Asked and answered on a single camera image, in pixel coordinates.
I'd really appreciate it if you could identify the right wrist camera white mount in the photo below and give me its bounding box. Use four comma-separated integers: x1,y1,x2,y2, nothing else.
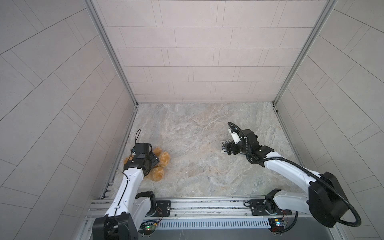
229,128,241,144

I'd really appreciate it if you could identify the brown plush teddy bear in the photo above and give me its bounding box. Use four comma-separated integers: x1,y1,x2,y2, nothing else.
123,146,171,182

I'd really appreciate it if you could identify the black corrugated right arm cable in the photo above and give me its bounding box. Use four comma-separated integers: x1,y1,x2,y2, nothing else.
227,121,362,228

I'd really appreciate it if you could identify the left aluminium corner post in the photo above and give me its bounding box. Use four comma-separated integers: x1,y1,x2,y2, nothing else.
83,0,139,106

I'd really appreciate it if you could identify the right aluminium corner post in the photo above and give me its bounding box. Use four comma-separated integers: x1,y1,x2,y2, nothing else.
272,0,339,105

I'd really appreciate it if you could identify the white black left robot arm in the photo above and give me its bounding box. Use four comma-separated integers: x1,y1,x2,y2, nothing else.
92,153,159,240

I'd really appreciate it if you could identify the aluminium corner post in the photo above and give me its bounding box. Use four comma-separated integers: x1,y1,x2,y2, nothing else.
272,0,339,105
83,0,139,106

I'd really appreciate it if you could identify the green circuit board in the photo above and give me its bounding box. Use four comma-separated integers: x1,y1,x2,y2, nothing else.
268,218,286,233
139,220,159,236

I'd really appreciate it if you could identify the right green circuit board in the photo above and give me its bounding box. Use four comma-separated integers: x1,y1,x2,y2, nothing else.
268,218,286,233

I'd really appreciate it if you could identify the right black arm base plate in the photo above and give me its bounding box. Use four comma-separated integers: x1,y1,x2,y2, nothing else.
244,200,292,216

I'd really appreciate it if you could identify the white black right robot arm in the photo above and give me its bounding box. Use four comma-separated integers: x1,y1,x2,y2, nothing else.
221,125,361,228

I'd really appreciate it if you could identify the left green circuit board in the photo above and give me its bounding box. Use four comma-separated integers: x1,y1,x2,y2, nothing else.
139,220,159,236

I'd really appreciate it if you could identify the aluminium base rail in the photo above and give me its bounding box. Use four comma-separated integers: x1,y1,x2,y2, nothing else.
76,195,340,240

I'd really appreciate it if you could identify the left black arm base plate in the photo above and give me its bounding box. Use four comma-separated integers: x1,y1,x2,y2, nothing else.
149,200,172,218

